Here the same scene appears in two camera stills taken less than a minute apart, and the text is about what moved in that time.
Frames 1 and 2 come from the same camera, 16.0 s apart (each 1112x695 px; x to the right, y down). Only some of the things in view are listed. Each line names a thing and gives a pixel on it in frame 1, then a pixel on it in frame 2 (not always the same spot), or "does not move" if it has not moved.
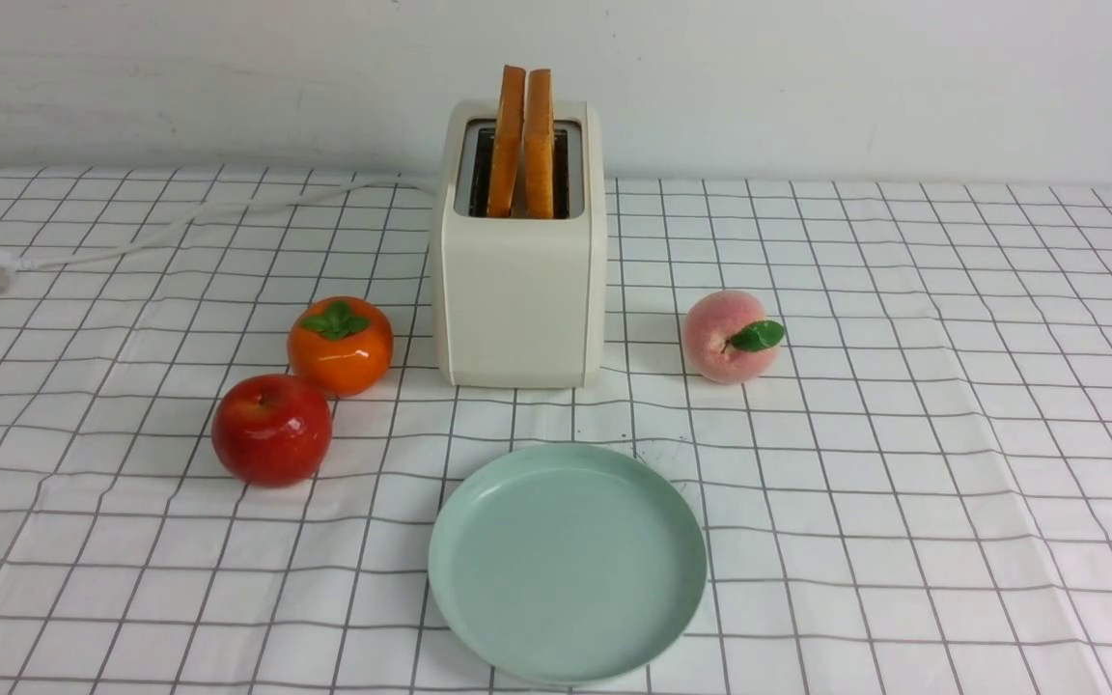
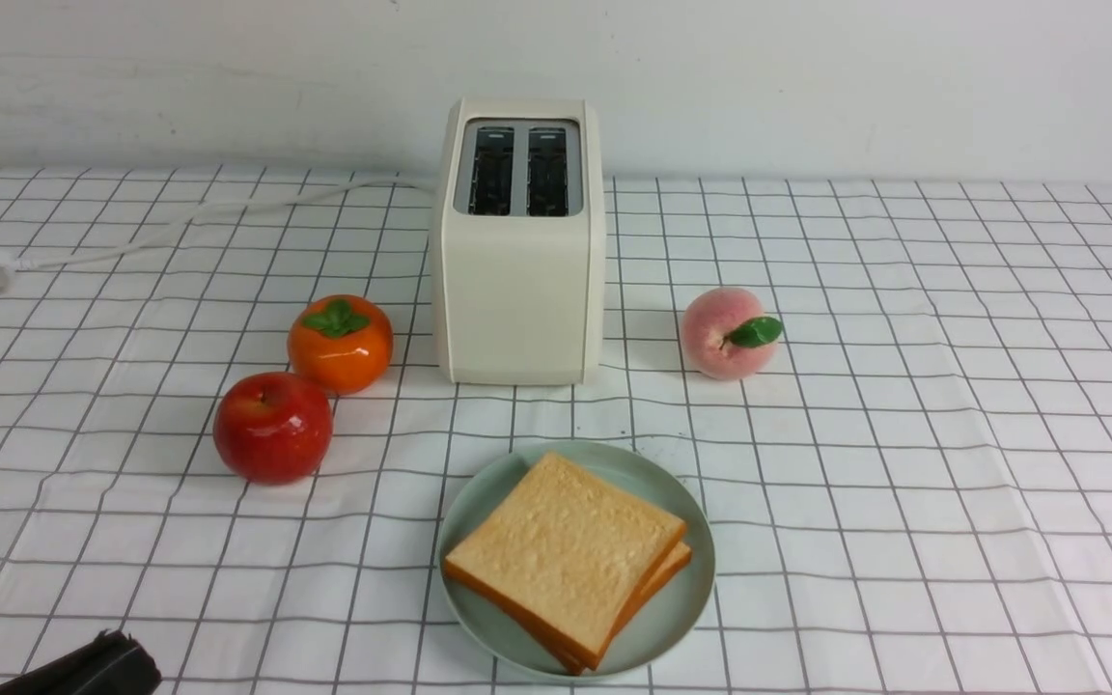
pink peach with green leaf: x=728 y=339 does not move
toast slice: x=511 y=120 → x=570 y=556
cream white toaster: x=521 y=302 does not move
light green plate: x=567 y=565 does not move
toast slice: x=539 y=147 → x=677 y=561
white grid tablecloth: x=959 y=479 does not move
